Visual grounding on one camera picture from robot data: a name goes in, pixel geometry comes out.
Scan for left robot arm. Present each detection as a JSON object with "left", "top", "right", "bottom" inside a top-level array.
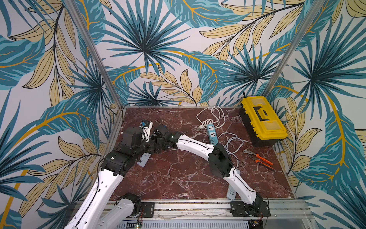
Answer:
[{"left": 66, "top": 120, "right": 153, "bottom": 229}]

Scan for teal power strip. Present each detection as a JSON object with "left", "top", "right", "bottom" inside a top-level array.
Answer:
[{"left": 207, "top": 124, "right": 218, "bottom": 145}]

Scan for yellow black toolbox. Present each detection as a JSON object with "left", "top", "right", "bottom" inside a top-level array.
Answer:
[{"left": 239, "top": 96, "right": 288, "bottom": 147}]

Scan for cream power strip cord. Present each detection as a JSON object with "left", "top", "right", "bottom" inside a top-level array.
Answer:
[{"left": 195, "top": 105, "right": 226, "bottom": 129}]

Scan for short strip grey cord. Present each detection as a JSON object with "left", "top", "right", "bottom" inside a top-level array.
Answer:
[{"left": 218, "top": 132, "right": 245, "bottom": 168}]

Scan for orange handled pliers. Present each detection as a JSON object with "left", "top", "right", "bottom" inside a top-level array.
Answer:
[{"left": 243, "top": 149, "right": 274, "bottom": 170}]

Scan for aluminium frame post left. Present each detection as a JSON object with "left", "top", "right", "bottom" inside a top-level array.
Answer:
[{"left": 64, "top": 0, "right": 123, "bottom": 110}]

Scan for aluminium frame post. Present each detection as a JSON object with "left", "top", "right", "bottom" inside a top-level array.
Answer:
[
  {"left": 261, "top": 0, "right": 325, "bottom": 97},
  {"left": 64, "top": 0, "right": 123, "bottom": 110}
]

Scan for aluminium frame post right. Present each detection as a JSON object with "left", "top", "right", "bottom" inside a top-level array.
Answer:
[{"left": 261, "top": 0, "right": 325, "bottom": 97}]

